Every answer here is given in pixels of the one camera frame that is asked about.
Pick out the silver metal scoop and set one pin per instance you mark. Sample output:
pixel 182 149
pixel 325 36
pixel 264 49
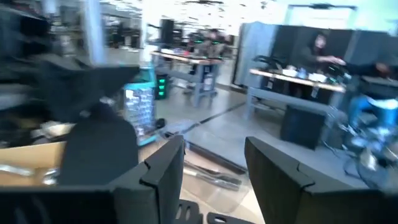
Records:
pixel 15 170

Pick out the clear plastic bin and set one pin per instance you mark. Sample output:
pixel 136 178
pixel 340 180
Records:
pixel 217 199

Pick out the blue-grey partition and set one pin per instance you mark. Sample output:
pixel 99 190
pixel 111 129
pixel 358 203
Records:
pixel 258 53

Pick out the yellow-orange plastic bin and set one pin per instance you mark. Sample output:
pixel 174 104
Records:
pixel 31 155

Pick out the black box green lights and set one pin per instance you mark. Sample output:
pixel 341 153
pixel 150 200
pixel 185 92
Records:
pixel 161 87

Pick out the grey pillar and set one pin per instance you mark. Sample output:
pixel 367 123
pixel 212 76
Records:
pixel 93 31

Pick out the slotted black turner steel neck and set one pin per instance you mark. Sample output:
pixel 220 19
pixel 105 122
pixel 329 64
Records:
pixel 192 214

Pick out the black computer tower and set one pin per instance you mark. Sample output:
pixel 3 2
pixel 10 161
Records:
pixel 303 127

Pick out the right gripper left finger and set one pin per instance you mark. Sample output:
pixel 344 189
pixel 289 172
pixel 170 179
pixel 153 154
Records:
pixel 161 186

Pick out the office chair base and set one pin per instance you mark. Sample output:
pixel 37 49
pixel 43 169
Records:
pixel 367 155

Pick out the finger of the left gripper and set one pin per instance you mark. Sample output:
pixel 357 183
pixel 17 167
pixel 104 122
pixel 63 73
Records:
pixel 93 81

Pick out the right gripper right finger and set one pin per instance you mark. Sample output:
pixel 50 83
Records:
pixel 280 193

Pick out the person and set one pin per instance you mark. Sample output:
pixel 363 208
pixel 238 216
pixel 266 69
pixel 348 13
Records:
pixel 311 49
pixel 211 43
pixel 373 93

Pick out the black monitor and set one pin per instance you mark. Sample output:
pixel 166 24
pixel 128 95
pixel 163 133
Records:
pixel 167 31

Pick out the black partition panel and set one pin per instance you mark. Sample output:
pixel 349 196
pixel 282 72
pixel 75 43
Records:
pixel 367 43

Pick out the wooden-top grey table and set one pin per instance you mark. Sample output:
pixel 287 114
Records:
pixel 186 59
pixel 295 81

